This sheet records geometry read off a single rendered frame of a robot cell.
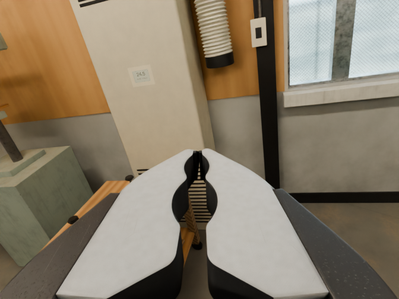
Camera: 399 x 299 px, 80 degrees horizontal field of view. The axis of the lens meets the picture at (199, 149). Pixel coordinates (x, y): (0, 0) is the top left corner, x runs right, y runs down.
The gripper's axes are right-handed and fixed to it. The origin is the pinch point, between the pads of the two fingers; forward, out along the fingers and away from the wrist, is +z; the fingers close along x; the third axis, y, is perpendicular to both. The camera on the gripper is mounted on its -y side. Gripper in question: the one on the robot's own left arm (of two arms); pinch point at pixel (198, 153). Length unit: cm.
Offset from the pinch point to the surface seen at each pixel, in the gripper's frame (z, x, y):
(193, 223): 97, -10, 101
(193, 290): 71, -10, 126
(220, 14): 122, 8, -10
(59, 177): 121, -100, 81
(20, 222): 96, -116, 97
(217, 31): 121, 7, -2
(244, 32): 135, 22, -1
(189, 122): 113, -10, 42
